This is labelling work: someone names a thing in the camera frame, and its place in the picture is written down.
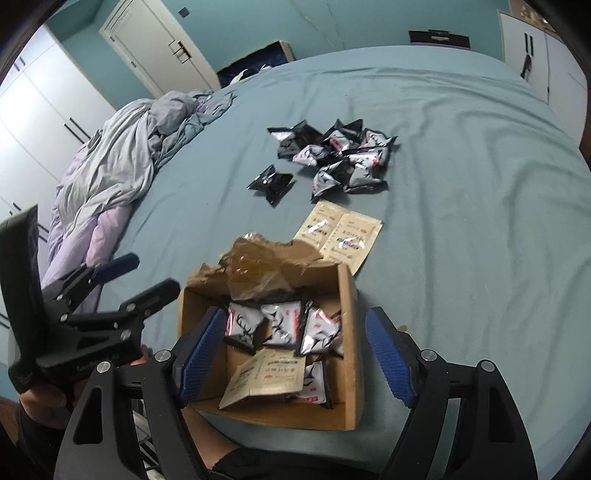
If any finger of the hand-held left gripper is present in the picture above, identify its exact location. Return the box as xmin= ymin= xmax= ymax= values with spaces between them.
xmin=41 ymin=252 xmax=140 ymax=305
xmin=59 ymin=278 xmax=182 ymax=334

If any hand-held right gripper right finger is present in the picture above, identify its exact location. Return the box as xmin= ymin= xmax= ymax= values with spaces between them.
xmin=365 ymin=306 xmax=539 ymax=480

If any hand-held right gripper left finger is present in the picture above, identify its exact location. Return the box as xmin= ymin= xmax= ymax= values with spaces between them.
xmin=54 ymin=305 xmax=232 ymax=480

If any brown cardboard box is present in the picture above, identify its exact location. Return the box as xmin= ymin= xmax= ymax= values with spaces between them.
xmin=178 ymin=237 xmax=365 ymax=432

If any person's left hand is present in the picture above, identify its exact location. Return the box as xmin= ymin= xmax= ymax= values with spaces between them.
xmin=18 ymin=381 xmax=81 ymax=430

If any white black snack packet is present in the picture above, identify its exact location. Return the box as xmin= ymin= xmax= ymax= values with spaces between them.
xmin=300 ymin=307 xmax=345 ymax=357
xmin=295 ymin=360 xmax=334 ymax=409
xmin=225 ymin=302 xmax=266 ymax=355
xmin=261 ymin=301 xmax=303 ymax=347

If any beige sachet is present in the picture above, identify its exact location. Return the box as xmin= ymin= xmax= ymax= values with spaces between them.
xmin=218 ymin=348 xmax=308 ymax=411
xmin=293 ymin=200 xmax=345 ymax=252
xmin=318 ymin=213 xmax=384 ymax=274

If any grey lilac duvet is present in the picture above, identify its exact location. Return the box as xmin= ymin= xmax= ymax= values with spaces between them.
xmin=39 ymin=89 xmax=238 ymax=324

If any crumpled brown packing tape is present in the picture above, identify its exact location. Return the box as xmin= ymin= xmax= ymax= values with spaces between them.
xmin=219 ymin=233 xmax=324 ymax=301

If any white wardrobe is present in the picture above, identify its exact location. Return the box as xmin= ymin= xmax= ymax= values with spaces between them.
xmin=0 ymin=23 xmax=118 ymax=259

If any teal bed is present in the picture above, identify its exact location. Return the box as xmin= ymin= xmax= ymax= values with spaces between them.
xmin=39 ymin=46 xmax=591 ymax=480

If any pile of black white packets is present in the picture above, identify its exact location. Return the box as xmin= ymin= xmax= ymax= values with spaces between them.
xmin=267 ymin=119 xmax=399 ymax=200

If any white door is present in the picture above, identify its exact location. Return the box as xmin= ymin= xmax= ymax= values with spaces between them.
xmin=99 ymin=0 xmax=222 ymax=100

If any dark blue pillow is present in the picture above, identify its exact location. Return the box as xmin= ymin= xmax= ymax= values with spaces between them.
xmin=216 ymin=41 xmax=294 ymax=88

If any black bag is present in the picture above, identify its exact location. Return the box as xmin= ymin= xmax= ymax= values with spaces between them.
xmin=409 ymin=28 xmax=472 ymax=51

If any white cabinet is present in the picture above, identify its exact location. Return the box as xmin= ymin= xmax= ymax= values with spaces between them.
xmin=498 ymin=9 xmax=591 ymax=144

